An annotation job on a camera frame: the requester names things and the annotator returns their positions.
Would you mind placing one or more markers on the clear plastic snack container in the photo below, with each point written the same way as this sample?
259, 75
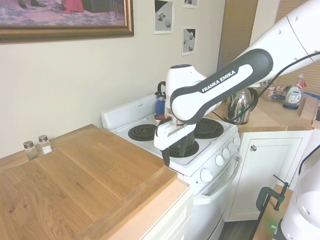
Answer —
276, 92

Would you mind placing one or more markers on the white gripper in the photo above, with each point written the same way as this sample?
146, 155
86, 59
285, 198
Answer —
166, 135

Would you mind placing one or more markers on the black cooking pot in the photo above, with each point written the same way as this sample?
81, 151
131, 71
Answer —
192, 141

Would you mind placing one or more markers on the black tape roll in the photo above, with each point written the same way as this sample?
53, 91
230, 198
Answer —
290, 106

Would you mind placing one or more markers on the stainless steel electric kettle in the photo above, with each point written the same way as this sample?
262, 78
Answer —
240, 105

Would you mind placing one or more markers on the small red capped jar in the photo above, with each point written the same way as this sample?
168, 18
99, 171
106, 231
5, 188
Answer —
158, 120

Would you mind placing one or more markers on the light wooden block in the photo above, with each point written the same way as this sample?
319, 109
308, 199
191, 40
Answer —
310, 110

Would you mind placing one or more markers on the large wooden butcher board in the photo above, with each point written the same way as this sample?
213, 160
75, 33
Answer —
82, 175

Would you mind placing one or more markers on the large grey paper print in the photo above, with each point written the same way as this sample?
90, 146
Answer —
163, 17

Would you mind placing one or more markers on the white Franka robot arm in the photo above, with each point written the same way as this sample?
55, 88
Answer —
225, 82

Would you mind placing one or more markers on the clear dish soap bottle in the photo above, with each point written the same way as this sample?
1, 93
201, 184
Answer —
295, 93

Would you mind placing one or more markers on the white cabinet door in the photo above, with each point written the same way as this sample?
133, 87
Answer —
270, 175

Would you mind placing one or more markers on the glass salt shaker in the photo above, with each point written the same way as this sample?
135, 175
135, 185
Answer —
45, 145

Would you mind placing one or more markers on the green C-clamp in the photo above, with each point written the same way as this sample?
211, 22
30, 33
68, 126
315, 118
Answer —
260, 197

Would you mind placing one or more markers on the blue stovetop kettle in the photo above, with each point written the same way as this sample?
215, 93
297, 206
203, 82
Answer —
160, 106

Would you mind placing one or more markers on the metal cabinet knob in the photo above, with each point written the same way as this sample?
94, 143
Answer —
253, 147

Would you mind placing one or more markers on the white electric stove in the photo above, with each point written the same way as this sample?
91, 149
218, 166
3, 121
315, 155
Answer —
185, 162

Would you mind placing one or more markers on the white stove knob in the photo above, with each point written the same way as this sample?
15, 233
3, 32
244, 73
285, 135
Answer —
206, 175
236, 141
231, 146
219, 160
225, 153

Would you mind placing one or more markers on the black coil burner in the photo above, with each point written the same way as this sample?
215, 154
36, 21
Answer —
196, 149
210, 127
141, 132

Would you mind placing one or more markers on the white base cabinet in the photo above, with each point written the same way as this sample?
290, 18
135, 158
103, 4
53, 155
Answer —
172, 215

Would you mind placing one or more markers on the gold framed painting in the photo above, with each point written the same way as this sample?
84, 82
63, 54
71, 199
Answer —
65, 15

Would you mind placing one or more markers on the glass pepper shaker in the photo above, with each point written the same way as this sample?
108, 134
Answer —
30, 151

